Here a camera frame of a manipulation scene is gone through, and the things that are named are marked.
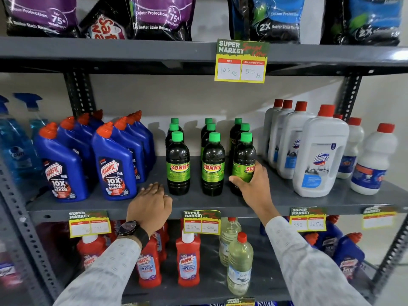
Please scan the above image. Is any person's left hand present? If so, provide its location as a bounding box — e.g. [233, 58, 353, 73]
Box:
[126, 182, 173, 236]

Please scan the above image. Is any person's right hand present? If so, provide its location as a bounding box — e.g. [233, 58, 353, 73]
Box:
[228, 162, 281, 225]

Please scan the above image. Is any single dark green-capped bottle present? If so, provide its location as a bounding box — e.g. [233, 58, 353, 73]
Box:
[230, 132, 257, 197]

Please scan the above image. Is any person's left forearm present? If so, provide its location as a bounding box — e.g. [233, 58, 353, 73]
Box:
[52, 234, 143, 306]

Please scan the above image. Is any person's right forearm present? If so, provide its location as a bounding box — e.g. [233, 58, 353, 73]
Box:
[265, 216, 372, 306]

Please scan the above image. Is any group of dark cleaner bottles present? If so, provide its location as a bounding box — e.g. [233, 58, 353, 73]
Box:
[165, 117, 254, 197]

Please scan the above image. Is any black wristwatch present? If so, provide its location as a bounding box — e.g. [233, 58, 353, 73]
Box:
[116, 220, 150, 251]

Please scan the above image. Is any group of blue cleaner bottles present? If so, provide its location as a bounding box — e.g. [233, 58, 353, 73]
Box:
[34, 109, 157, 203]

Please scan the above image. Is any red bathroom cleaner bottle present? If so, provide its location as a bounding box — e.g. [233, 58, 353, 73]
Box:
[176, 231, 201, 287]
[136, 236, 162, 289]
[76, 234, 108, 271]
[154, 221, 170, 263]

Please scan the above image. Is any clear bottle with pale liquid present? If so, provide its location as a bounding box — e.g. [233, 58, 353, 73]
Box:
[219, 217, 242, 267]
[227, 232, 254, 297]

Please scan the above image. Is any dark blue orange-capped bottle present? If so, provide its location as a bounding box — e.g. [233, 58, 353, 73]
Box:
[333, 232, 366, 281]
[304, 215, 343, 259]

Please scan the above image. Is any small round white bottle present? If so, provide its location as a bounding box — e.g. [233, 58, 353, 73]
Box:
[350, 123, 398, 196]
[336, 117, 365, 179]

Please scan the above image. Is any grey metal shelf rack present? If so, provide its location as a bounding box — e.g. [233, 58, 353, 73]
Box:
[0, 36, 408, 306]

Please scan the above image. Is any blue glass cleaner spray bottle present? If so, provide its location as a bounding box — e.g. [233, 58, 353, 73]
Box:
[13, 93, 49, 140]
[0, 95, 43, 186]

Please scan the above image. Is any blue black detergent pouch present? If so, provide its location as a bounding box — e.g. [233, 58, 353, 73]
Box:
[227, 0, 306, 44]
[320, 0, 404, 46]

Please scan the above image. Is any black red-white detergent pouch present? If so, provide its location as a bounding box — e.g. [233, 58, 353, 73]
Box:
[80, 0, 131, 40]

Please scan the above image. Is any purple detergent pouch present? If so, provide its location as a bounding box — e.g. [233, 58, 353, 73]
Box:
[1, 0, 80, 38]
[127, 0, 197, 42]

